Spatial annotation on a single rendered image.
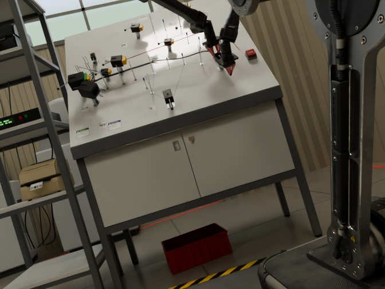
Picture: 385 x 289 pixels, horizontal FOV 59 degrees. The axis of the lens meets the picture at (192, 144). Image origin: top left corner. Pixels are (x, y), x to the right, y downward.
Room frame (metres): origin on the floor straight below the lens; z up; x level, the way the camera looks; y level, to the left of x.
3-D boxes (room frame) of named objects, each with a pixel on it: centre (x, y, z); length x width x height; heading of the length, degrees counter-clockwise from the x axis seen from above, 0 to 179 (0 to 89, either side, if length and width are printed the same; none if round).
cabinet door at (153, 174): (1.87, 0.32, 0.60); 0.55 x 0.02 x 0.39; 92
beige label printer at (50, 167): (1.98, 0.87, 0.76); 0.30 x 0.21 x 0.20; 5
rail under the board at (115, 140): (1.86, 0.04, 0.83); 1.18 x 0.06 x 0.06; 92
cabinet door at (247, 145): (1.89, -0.23, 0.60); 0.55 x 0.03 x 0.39; 92
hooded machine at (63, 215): (3.61, 1.14, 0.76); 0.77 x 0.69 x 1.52; 101
